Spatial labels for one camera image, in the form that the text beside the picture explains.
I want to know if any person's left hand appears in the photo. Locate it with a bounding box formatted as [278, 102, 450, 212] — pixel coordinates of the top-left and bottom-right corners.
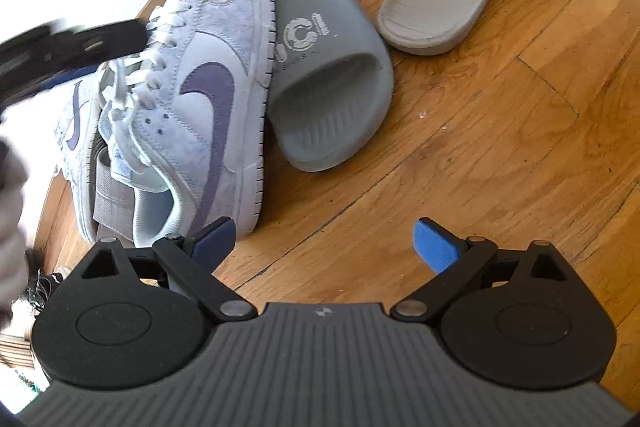
[0, 138, 32, 315]

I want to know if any dark grey printed slide sandal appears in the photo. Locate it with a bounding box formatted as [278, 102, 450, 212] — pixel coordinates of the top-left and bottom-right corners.
[264, 0, 396, 172]

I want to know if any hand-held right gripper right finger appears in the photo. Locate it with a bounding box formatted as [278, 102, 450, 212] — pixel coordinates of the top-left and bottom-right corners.
[390, 217, 576, 325]

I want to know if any white lavender sneaker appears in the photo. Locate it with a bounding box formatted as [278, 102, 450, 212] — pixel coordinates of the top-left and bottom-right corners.
[92, 0, 277, 247]
[52, 62, 123, 245]

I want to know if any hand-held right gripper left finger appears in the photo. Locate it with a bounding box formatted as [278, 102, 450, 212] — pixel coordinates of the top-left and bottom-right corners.
[65, 217, 258, 324]

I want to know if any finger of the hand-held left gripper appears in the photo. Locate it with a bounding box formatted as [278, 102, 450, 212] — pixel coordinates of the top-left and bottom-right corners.
[70, 19, 147, 58]

